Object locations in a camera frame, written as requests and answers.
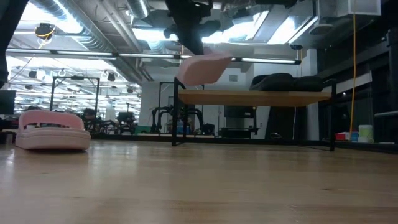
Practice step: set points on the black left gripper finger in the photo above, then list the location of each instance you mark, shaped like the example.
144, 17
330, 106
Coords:
186, 34
198, 34

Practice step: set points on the pink slide sandal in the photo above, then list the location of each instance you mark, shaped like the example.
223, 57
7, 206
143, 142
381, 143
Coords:
49, 138
202, 70

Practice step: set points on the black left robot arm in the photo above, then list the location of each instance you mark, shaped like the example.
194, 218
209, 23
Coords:
9, 18

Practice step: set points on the long pendant light fixture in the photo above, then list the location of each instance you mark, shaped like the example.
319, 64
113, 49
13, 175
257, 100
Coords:
149, 56

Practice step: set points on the black background robot stand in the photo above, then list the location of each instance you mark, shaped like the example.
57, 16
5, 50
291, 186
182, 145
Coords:
161, 118

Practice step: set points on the black background cart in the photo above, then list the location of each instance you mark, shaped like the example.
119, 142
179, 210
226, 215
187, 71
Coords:
237, 121

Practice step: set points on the blue background item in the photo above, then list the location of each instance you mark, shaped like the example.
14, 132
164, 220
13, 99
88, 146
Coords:
183, 130

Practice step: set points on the green background box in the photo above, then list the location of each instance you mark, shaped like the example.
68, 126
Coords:
143, 129

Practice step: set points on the black dome-shaped object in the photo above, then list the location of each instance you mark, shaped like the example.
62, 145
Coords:
275, 135

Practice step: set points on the red box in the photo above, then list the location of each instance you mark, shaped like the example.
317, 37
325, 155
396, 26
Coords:
340, 136

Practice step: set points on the blue and white box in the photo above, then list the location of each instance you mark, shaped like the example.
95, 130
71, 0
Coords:
354, 137

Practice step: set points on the dark background monitor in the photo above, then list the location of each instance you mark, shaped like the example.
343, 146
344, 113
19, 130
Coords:
7, 102

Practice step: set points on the green and white container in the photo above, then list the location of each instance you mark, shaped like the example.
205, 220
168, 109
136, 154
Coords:
366, 133

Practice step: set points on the square wall speaker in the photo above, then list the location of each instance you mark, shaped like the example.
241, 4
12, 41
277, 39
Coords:
233, 77

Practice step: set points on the wooden shelf with black frame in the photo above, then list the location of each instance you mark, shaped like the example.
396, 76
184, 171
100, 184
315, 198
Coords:
248, 98

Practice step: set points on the dome security camera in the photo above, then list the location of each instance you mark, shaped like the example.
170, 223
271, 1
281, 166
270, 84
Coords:
296, 47

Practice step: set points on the black background robot frame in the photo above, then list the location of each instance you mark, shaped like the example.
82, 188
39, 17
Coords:
53, 93

